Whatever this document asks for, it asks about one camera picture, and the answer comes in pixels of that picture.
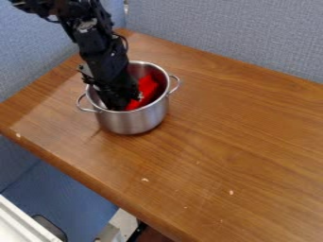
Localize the white table leg bracket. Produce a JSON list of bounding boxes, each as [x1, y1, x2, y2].
[[93, 209, 138, 242]]

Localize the red cloth object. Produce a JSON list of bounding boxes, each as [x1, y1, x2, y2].
[[126, 75, 158, 111]]

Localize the metal pot with handles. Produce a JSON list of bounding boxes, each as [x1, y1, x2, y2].
[[75, 60, 180, 135]]

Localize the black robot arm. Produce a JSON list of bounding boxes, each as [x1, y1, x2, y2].
[[9, 0, 140, 111]]

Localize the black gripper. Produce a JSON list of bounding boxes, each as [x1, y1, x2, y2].
[[78, 41, 141, 111]]

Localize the white appliance lower left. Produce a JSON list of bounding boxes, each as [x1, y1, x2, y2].
[[0, 195, 62, 242]]

